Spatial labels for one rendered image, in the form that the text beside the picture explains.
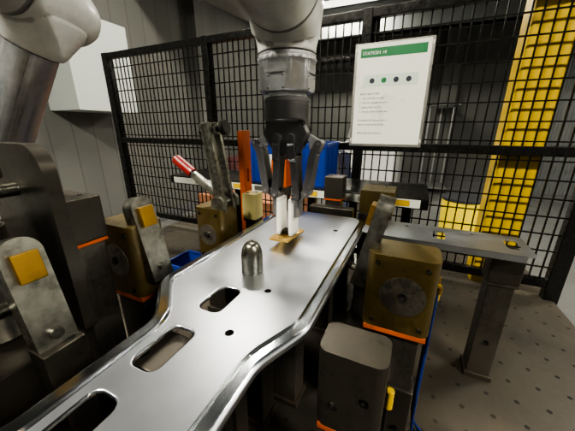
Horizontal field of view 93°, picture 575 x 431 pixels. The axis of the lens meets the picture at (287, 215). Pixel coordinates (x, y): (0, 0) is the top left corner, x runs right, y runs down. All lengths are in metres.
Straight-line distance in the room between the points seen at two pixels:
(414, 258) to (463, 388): 0.41
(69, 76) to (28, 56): 2.10
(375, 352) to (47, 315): 0.34
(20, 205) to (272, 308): 0.32
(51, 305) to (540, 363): 0.91
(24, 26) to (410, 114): 0.97
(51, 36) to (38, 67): 0.08
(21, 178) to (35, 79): 0.51
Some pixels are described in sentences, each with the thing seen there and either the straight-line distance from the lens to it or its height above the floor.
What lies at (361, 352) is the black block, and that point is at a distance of 0.31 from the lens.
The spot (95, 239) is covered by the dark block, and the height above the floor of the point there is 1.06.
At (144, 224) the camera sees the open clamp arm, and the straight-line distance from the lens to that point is 0.44.
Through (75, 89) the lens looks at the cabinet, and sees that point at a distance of 2.94.
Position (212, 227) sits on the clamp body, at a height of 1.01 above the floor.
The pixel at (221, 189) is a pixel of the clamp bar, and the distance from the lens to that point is 0.55.
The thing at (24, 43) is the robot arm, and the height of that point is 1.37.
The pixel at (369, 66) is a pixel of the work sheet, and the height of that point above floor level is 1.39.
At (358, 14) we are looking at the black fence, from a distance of 1.06.
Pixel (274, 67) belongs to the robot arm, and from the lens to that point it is 0.44.
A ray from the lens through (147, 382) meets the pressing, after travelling 0.30.
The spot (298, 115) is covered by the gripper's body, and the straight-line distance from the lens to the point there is 0.44.
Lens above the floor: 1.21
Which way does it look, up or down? 18 degrees down
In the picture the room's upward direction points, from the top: straight up
